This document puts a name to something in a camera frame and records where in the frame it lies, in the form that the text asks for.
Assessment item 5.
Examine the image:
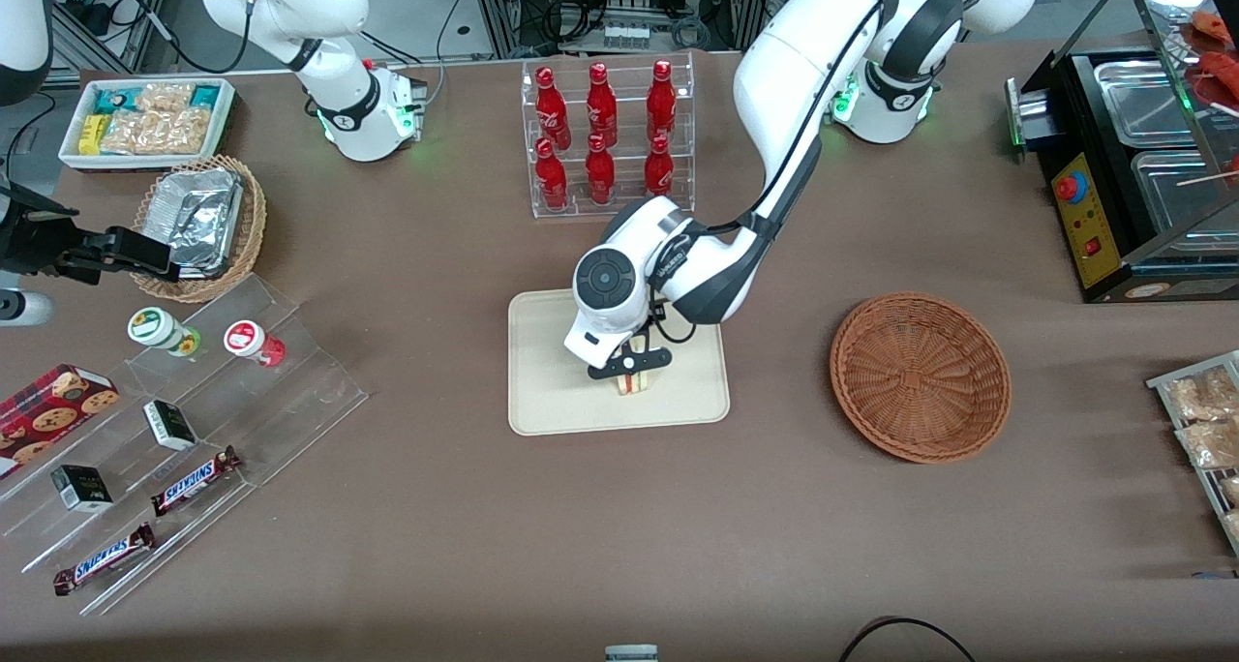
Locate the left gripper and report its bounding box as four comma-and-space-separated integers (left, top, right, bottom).
564, 299, 672, 381

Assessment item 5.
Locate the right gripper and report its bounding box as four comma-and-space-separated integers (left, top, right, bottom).
0, 186, 183, 286

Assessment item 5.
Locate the beige plastic tray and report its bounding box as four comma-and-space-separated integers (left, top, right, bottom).
508, 279, 731, 437

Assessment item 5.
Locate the light wicker basket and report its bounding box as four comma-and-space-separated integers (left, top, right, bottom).
131, 155, 268, 303

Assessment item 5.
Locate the round brown wicker basket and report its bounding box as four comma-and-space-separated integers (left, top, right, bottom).
830, 292, 1012, 465

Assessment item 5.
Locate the tray of packaged pastries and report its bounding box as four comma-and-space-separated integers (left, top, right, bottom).
1147, 350, 1239, 557

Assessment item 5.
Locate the green lid cup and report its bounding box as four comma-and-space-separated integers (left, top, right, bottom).
127, 307, 202, 357

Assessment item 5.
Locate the silver foil container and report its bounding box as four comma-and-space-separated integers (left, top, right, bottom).
145, 168, 245, 278

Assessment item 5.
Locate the large clear cracker bag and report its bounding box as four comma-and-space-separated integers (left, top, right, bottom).
100, 107, 214, 156

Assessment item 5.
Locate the red lid cup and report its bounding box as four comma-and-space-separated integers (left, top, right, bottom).
224, 320, 287, 369

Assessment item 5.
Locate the red plaid cookie box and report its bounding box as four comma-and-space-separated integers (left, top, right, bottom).
0, 363, 120, 479

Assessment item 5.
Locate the clear acrylic bottle rack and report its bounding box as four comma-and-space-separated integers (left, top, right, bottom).
521, 50, 696, 220

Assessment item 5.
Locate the small clear cracker bag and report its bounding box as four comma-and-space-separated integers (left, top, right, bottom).
136, 82, 195, 113

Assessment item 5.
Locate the small black box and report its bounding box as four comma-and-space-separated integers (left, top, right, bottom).
143, 400, 198, 451
50, 465, 114, 513

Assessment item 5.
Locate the white rectangular snack bin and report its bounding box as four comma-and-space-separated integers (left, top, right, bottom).
58, 77, 238, 171

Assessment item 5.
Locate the red cola bottle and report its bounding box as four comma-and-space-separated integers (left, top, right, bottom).
644, 135, 675, 206
534, 66, 572, 150
534, 137, 569, 210
646, 59, 678, 143
586, 62, 619, 148
585, 134, 617, 205

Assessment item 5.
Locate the clear acrylic stepped display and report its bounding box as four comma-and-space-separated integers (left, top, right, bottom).
0, 273, 369, 617

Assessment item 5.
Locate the snickers chocolate bar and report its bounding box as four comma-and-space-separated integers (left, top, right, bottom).
53, 523, 157, 596
150, 446, 243, 518

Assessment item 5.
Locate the black hot food case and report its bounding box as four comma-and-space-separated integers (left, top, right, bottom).
1004, 0, 1239, 305

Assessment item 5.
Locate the steel food pan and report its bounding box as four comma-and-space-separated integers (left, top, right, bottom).
1092, 59, 1203, 149
1130, 149, 1239, 241

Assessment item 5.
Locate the black floor cable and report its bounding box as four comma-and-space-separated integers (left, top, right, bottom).
838, 617, 979, 662

